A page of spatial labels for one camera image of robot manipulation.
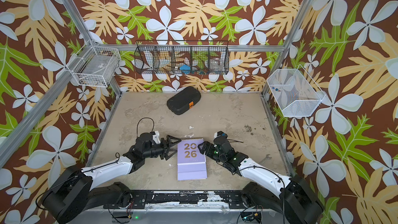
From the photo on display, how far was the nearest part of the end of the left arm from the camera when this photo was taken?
65cm

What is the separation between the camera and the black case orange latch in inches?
42.0

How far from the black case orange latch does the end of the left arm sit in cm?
33

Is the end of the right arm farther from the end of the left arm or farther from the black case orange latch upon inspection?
the black case orange latch
